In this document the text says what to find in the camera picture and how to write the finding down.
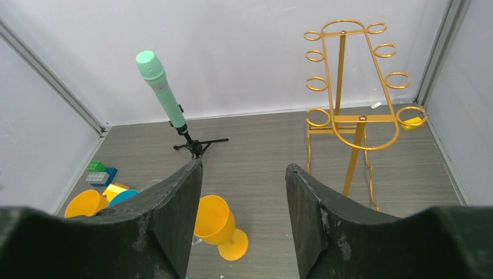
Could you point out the orange wine glass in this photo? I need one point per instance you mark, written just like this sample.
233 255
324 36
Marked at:
87 203
215 225

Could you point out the green toy block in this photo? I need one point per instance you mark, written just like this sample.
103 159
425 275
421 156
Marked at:
96 166

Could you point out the blue toy block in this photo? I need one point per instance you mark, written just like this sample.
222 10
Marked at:
101 179

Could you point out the mint green microphone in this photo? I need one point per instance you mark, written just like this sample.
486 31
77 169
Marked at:
153 73

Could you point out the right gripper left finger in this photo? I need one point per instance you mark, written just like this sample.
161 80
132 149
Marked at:
147 236

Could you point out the blue wine glass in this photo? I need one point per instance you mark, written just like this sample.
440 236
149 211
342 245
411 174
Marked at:
123 196

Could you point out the gold wire glass rack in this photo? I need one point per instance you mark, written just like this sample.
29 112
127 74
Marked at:
361 111

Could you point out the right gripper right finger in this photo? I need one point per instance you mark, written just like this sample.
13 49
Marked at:
336 237

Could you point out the aluminium frame rail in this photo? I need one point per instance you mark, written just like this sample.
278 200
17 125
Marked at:
50 78

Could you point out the small yellow block behind rack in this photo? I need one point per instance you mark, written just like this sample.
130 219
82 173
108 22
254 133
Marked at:
412 123

